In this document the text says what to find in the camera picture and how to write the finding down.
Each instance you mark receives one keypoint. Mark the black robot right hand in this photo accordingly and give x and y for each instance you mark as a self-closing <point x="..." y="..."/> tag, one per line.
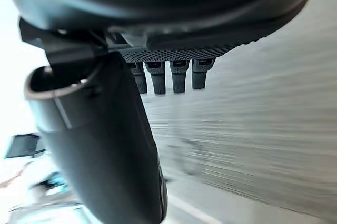
<point x="105" y="142"/>

